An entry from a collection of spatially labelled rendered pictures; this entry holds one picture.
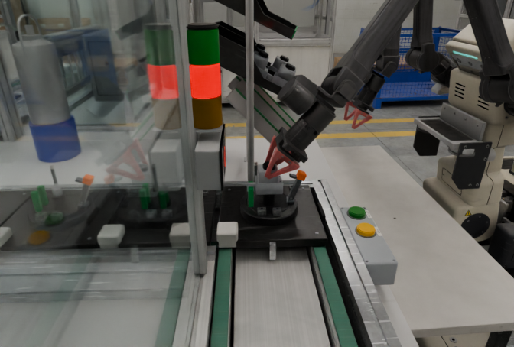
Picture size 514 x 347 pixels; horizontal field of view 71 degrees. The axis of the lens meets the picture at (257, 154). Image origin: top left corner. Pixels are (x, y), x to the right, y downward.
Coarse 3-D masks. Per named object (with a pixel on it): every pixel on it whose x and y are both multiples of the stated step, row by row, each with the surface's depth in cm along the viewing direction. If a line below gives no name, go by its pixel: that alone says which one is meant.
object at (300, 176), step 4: (300, 172) 84; (304, 172) 85; (292, 176) 84; (296, 176) 85; (300, 176) 84; (304, 176) 84; (296, 180) 86; (300, 180) 85; (296, 184) 85; (300, 184) 85; (292, 188) 87; (296, 188) 86; (292, 192) 86; (296, 192) 86; (288, 196) 87; (292, 196) 87
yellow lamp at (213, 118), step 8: (192, 104) 56; (200, 104) 55; (208, 104) 55; (216, 104) 56; (200, 112) 56; (208, 112) 56; (216, 112) 57; (200, 120) 56; (208, 120) 56; (216, 120) 57; (200, 128) 57; (208, 128) 57
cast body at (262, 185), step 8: (264, 168) 83; (272, 168) 83; (256, 176) 87; (264, 176) 82; (280, 176) 87; (248, 184) 85; (256, 184) 83; (264, 184) 83; (272, 184) 83; (280, 184) 83; (256, 192) 84; (264, 192) 84; (272, 192) 84; (280, 192) 84
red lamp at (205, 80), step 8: (216, 64) 54; (192, 72) 54; (200, 72) 53; (208, 72) 53; (216, 72) 54; (192, 80) 54; (200, 80) 54; (208, 80) 54; (216, 80) 55; (192, 88) 55; (200, 88) 54; (208, 88) 54; (216, 88) 55; (192, 96) 55; (200, 96) 55; (208, 96) 55; (216, 96) 56
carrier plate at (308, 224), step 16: (224, 192) 96; (240, 192) 96; (288, 192) 96; (304, 192) 96; (224, 208) 89; (304, 208) 89; (240, 224) 83; (288, 224) 83; (304, 224) 83; (320, 224) 83; (240, 240) 78; (256, 240) 78; (272, 240) 78; (288, 240) 78; (304, 240) 78; (320, 240) 78
